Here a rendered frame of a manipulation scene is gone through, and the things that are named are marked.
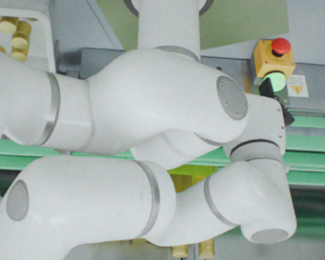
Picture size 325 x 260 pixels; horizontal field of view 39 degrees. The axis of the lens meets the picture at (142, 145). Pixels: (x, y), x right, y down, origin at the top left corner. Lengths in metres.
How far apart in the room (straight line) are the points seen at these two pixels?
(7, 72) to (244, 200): 0.31
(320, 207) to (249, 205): 0.76
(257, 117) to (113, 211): 0.36
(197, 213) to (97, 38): 0.53
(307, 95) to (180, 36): 0.47
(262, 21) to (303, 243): 0.62
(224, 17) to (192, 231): 0.40
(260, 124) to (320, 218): 0.63
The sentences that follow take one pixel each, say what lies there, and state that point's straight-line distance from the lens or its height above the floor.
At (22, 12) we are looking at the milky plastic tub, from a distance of 0.86.
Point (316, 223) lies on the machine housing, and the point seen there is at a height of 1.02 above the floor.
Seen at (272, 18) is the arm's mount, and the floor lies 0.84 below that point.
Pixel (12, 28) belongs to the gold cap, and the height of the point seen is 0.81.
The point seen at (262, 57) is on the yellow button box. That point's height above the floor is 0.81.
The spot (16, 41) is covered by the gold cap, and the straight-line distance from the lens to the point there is 0.96.
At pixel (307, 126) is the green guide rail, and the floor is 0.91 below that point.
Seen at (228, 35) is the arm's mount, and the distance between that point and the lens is 0.89.
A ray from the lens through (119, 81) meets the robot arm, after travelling 0.47.
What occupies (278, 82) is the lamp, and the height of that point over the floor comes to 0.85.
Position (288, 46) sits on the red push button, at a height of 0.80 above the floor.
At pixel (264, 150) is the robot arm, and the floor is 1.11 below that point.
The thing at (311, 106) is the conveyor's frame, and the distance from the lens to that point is 1.06.
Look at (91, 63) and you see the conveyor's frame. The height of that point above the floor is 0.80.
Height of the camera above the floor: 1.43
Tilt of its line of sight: 29 degrees down
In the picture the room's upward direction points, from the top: 179 degrees counter-clockwise
